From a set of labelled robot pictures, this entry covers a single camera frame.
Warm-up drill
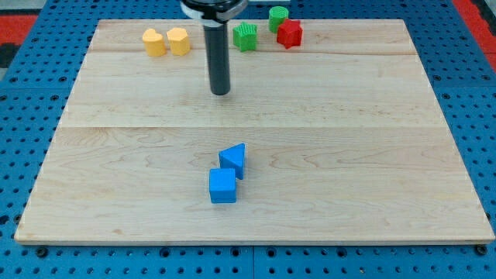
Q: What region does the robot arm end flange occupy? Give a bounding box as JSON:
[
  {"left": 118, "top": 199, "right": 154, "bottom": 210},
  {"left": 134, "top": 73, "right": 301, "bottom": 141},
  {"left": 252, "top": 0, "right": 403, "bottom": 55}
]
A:
[{"left": 180, "top": 0, "right": 248, "bottom": 28}]

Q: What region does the green star block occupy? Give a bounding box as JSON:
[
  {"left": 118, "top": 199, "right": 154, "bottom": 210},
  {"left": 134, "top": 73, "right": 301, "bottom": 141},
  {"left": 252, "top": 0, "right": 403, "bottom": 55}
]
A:
[{"left": 232, "top": 22, "right": 257, "bottom": 52}]

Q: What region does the red star block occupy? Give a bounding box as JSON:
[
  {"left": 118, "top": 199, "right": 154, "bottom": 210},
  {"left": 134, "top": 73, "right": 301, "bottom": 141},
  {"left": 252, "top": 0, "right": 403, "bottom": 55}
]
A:
[{"left": 276, "top": 19, "right": 303, "bottom": 49}]

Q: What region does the yellow heart block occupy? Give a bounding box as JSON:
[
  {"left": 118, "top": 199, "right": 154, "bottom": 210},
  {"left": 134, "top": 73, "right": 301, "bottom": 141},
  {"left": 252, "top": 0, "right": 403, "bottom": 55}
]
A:
[{"left": 142, "top": 29, "right": 167, "bottom": 57}]

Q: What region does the blue triangle block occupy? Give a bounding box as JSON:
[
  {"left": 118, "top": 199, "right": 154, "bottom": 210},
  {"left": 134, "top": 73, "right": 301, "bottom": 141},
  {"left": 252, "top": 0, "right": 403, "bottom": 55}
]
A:
[{"left": 219, "top": 143, "right": 246, "bottom": 180}]

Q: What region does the blue cube block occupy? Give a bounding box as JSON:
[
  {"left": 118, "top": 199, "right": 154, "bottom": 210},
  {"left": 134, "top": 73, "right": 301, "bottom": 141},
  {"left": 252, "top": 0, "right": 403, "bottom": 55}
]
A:
[{"left": 208, "top": 168, "right": 236, "bottom": 204}]

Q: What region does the wooden board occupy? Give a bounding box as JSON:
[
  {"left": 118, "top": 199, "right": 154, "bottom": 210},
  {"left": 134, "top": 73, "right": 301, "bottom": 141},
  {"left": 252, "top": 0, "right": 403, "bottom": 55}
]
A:
[{"left": 15, "top": 19, "right": 494, "bottom": 246}]

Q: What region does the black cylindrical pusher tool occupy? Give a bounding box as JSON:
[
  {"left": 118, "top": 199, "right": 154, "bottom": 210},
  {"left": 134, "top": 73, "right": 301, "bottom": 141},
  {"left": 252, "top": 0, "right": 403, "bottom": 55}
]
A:
[{"left": 204, "top": 20, "right": 231, "bottom": 95}]

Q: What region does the yellow hexagon block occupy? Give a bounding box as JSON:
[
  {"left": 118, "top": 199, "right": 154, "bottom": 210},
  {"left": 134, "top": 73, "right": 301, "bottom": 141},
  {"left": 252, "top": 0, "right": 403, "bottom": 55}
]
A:
[{"left": 166, "top": 27, "right": 191, "bottom": 56}]

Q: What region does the green cylinder block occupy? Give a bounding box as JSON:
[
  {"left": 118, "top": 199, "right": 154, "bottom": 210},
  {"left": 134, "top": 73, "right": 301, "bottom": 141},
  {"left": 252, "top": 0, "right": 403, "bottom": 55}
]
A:
[{"left": 268, "top": 6, "right": 289, "bottom": 33}]

